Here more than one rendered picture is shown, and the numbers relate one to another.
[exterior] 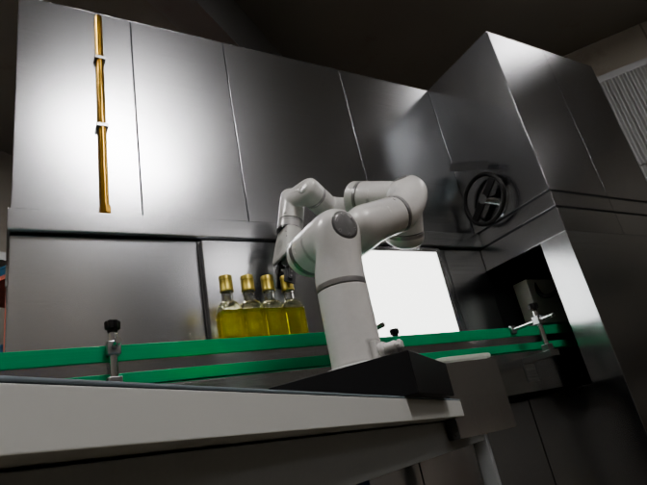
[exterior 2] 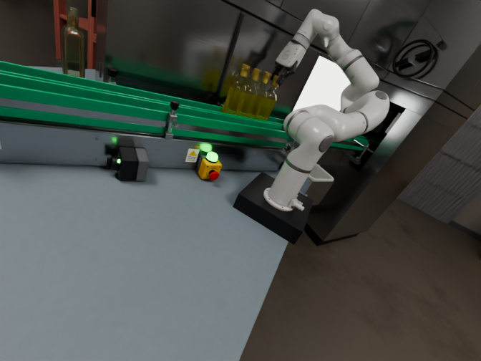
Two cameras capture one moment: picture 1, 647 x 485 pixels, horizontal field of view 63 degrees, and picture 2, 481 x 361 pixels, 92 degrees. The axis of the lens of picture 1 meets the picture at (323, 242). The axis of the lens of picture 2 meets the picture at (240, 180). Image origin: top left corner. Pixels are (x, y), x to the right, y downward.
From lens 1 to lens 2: 0.66 m
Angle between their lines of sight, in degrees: 53
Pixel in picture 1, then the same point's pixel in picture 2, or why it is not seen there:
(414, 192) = (376, 120)
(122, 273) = (187, 18)
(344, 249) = (314, 157)
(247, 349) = (237, 131)
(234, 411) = not seen: outside the picture
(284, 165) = not seen: outside the picture
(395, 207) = (359, 130)
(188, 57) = not seen: outside the picture
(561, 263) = (402, 126)
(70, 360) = (147, 116)
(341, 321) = (286, 186)
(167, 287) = (210, 40)
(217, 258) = (248, 34)
